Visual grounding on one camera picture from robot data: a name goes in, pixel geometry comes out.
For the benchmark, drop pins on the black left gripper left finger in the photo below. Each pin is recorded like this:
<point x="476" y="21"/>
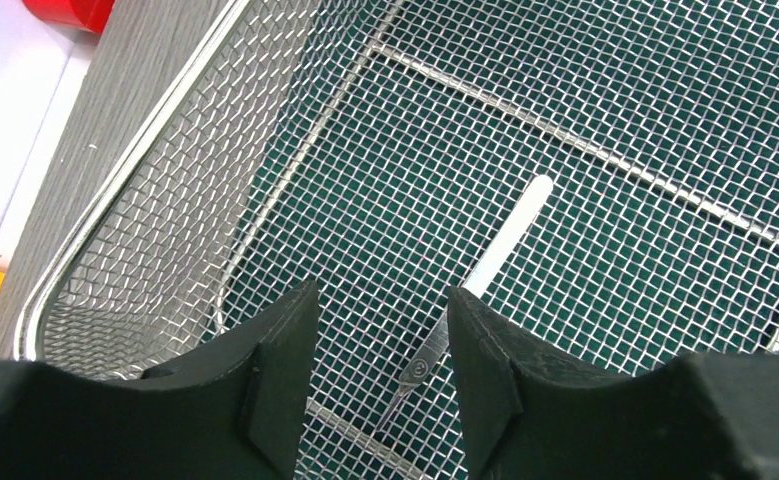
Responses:
<point x="232" y="408"/>

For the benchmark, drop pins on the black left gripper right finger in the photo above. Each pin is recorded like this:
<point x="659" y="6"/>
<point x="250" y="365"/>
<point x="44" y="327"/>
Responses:
<point x="531" y="411"/>

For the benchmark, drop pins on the steel scalpel handle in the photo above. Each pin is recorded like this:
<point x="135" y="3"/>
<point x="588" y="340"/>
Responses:
<point x="435" y="344"/>

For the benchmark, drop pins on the metal mesh instrument tray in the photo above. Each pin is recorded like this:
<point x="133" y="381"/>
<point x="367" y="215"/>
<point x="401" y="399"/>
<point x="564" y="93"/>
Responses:
<point x="378" y="146"/>

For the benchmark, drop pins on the red toy block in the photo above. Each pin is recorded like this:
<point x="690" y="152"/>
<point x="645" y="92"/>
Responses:
<point x="85" y="15"/>

